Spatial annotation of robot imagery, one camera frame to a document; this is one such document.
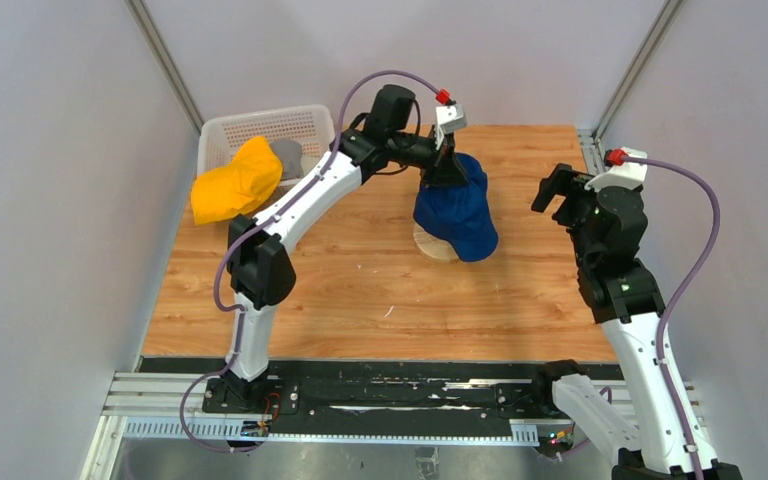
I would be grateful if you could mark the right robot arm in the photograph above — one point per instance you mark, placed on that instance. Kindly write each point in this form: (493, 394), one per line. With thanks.
(605, 219)

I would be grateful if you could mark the grey hat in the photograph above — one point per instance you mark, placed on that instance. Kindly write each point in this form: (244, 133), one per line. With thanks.
(290, 154)

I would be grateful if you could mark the wooden hat stand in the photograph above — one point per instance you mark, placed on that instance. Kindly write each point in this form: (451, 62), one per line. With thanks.
(433, 247)

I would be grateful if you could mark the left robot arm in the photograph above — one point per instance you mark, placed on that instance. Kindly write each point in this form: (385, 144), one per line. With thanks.
(258, 256)

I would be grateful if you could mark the white plastic basket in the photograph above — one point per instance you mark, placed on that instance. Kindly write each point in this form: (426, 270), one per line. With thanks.
(310, 126)

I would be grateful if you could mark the blue hat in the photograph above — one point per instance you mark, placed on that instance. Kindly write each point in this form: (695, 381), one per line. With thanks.
(460, 215)

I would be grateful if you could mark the right aluminium frame post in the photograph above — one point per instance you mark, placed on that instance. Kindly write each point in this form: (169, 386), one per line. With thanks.
(646, 50)

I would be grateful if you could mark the aluminium frame post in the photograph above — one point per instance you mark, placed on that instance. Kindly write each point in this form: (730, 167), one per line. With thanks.
(646, 50)
(156, 43)

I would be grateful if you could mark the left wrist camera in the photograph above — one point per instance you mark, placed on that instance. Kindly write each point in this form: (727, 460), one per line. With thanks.
(448, 120)

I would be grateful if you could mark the yellow hat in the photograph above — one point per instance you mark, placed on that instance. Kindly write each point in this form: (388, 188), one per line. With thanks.
(240, 187)

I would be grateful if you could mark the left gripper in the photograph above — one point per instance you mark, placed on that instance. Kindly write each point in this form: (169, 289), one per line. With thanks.
(446, 170)

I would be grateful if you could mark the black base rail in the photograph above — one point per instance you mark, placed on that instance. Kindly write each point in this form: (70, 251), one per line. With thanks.
(343, 402)

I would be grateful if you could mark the left aluminium frame post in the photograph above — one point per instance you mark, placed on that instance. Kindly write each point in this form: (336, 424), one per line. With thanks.
(156, 43)

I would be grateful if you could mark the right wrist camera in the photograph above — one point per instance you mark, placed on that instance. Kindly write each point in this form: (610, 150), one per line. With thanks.
(624, 170)

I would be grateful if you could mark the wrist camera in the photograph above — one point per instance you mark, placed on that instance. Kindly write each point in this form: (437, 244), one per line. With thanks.
(448, 120)
(624, 170)

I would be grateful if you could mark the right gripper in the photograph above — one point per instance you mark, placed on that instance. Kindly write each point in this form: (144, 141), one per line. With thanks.
(566, 182)

